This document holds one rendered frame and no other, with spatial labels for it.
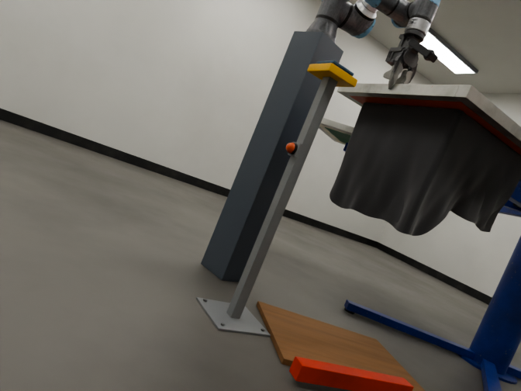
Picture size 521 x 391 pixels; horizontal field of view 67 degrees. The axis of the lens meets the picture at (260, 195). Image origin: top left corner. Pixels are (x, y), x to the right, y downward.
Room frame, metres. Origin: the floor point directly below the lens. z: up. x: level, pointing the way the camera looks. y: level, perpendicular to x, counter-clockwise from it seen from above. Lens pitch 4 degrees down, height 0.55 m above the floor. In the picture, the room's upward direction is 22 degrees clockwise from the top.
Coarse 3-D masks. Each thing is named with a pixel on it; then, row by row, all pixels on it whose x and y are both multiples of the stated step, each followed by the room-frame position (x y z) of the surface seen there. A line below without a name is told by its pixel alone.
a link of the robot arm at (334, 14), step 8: (328, 0) 1.86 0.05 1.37; (336, 0) 1.85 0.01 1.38; (344, 0) 1.86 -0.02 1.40; (320, 8) 1.88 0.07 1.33; (328, 8) 1.85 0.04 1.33; (336, 8) 1.85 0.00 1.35; (344, 8) 1.86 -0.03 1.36; (352, 8) 1.88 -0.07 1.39; (336, 16) 1.86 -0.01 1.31; (344, 16) 1.88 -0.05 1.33
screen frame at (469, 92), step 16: (368, 96) 1.54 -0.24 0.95; (384, 96) 1.46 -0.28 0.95; (400, 96) 1.38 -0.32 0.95; (416, 96) 1.32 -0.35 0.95; (432, 96) 1.26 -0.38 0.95; (448, 96) 1.21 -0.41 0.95; (464, 96) 1.16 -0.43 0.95; (480, 96) 1.19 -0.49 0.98; (480, 112) 1.23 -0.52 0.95; (496, 112) 1.24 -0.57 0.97; (496, 128) 1.31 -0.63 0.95; (512, 128) 1.30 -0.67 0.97
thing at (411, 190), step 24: (360, 120) 1.61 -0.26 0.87; (384, 120) 1.50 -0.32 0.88; (408, 120) 1.41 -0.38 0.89; (432, 120) 1.33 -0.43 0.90; (456, 120) 1.27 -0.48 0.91; (360, 144) 1.57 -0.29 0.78; (384, 144) 1.47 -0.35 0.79; (408, 144) 1.38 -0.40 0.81; (432, 144) 1.30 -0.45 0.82; (360, 168) 1.53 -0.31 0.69; (384, 168) 1.43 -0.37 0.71; (408, 168) 1.36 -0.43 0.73; (432, 168) 1.27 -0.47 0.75; (336, 192) 1.59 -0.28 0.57; (360, 192) 1.49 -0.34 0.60; (384, 192) 1.40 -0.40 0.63; (408, 192) 1.33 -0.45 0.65; (384, 216) 1.38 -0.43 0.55; (408, 216) 1.28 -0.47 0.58
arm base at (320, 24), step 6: (318, 18) 1.87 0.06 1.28; (324, 18) 1.85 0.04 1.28; (330, 18) 1.85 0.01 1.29; (312, 24) 1.87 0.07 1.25; (318, 24) 1.85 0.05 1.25; (324, 24) 1.85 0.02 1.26; (330, 24) 1.85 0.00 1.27; (336, 24) 1.87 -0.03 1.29; (306, 30) 1.88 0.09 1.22; (312, 30) 1.85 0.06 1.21; (318, 30) 1.83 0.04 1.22; (324, 30) 1.85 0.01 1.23; (330, 30) 1.85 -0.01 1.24; (330, 36) 1.84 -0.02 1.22
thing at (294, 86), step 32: (320, 32) 1.79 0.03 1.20; (288, 64) 1.87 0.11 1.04; (288, 96) 1.81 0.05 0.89; (256, 128) 1.90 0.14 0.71; (288, 128) 1.80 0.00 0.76; (256, 160) 1.84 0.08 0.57; (288, 160) 1.86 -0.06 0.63; (256, 192) 1.79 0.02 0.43; (224, 224) 1.87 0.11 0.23; (256, 224) 1.83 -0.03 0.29; (224, 256) 1.81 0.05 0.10
